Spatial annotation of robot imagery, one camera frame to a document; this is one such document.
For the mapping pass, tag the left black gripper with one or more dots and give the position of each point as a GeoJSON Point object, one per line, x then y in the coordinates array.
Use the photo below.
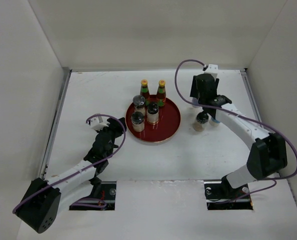
{"type": "Point", "coordinates": [115, 126]}

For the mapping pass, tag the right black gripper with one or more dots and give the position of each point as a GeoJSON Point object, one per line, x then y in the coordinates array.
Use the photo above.
{"type": "Point", "coordinates": [194, 92]}

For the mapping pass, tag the silver lid jar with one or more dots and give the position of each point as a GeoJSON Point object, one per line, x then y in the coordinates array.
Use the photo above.
{"type": "Point", "coordinates": [195, 102]}
{"type": "Point", "coordinates": [214, 122]}

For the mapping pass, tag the black cap glass shaker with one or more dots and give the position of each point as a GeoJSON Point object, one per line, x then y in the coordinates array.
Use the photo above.
{"type": "Point", "coordinates": [138, 121]}

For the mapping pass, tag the black cap spice jar front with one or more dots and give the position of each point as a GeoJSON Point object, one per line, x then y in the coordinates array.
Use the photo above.
{"type": "Point", "coordinates": [152, 113]}

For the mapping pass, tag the black cap spice jar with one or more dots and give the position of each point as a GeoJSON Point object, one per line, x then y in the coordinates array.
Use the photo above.
{"type": "Point", "coordinates": [201, 119]}
{"type": "Point", "coordinates": [152, 113]}

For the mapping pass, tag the green label sauce bottle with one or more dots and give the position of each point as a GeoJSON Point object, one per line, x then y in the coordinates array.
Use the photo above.
{"type": "Point", "coordinates": [161, 93]}
{"type": "Point", "coordinates": [144, 91]}

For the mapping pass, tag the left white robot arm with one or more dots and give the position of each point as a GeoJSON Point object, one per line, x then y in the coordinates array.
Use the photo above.
{"type": "Point", "coordinates": [44, 198]}

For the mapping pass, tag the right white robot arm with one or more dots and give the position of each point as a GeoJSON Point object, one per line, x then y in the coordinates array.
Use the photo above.
{"type": "Point", "coordinates": [267, 150]}

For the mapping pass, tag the black cap spice jar rear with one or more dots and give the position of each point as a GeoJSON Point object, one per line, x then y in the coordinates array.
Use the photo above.
{"type": "Point", "coordinates": [201, 119]}

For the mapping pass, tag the red round tray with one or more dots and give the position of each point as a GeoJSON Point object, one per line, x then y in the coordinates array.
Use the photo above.
{"type": "Point", "coordinates": [164, 129]}

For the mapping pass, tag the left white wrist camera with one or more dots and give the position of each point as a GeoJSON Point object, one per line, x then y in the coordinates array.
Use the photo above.
{"type": "Point", "coordinates": [96, 123]}

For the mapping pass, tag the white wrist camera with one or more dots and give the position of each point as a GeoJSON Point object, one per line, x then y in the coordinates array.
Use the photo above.
{"type": "Point", "coordinates": [212, 69]}
{"type": "Point", "coordinates": [96, 123]}

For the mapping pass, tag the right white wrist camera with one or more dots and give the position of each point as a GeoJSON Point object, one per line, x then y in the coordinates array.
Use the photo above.
{"type": "Point", "coordinates": [212, 69]}

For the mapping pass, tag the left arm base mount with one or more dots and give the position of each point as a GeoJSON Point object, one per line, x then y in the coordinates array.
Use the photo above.
{"type": "Point", "coordinates": [101, 198]}

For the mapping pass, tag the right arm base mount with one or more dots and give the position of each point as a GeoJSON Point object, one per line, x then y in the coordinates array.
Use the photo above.
{"type": "Point", "coordinates": [220, 196]}

